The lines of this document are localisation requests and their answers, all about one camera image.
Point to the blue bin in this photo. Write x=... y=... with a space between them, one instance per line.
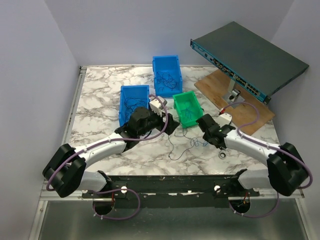
x=132 y=97
x=167 y=75

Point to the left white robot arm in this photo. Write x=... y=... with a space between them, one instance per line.
x=94 y=152

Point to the green bin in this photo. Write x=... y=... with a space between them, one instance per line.
x=188 y=108

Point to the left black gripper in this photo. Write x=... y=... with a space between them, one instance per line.
x=171 y=124

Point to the far blue bin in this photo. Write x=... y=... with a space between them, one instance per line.
x=167 y=75

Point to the ratchet wrench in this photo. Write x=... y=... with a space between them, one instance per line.
x=222 y=154

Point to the metal stand bracket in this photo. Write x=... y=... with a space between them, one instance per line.
x=233 y=96

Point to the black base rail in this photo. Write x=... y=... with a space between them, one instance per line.
x=171 y=191

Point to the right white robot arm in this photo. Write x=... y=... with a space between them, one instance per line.
x=285 y=170

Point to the wooden board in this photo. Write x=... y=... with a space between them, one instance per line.
x=214 y=86

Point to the near blue bin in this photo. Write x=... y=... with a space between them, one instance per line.
x=132 y=97

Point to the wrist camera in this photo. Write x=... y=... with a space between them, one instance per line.
x=224 y=119
x=156 y=107

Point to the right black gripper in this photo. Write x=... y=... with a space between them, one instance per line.
x=205 y=136

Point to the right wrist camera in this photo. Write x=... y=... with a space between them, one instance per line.
x=224 y=119

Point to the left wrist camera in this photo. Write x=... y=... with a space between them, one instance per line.
x=156 y=107

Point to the aluminium frame rail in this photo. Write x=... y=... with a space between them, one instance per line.
x=70 y=117

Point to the network switch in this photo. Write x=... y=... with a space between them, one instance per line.
x=251 y=61

